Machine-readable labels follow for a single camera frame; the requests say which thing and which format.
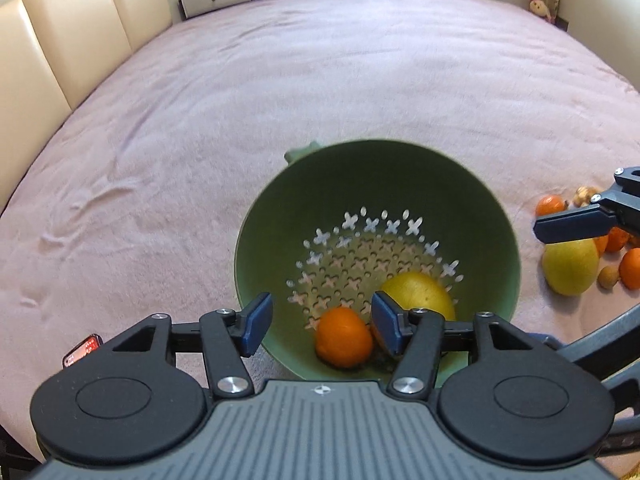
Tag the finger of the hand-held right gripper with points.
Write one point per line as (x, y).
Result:
(570, 225)
(607, 337)

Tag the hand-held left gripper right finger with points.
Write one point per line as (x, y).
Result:
(386, 320)

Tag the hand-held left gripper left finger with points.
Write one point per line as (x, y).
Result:
(257, 322)

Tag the orange tangerine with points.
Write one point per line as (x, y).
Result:
(342, 337)
(600, 245)
(550, 206)
(619, 240)
(631, 270)

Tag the yellow lemon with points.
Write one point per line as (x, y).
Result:
(425, 295)
(570, 267)

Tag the green colander bowl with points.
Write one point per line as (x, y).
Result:
(300, 200)

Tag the tan walnut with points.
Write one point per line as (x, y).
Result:
(585, 196)

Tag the small brown longan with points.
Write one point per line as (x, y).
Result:
(609, 278)

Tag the small red display device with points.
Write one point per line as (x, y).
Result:
(82, 350)

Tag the cream leather headboard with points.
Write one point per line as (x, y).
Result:
(75, 25)

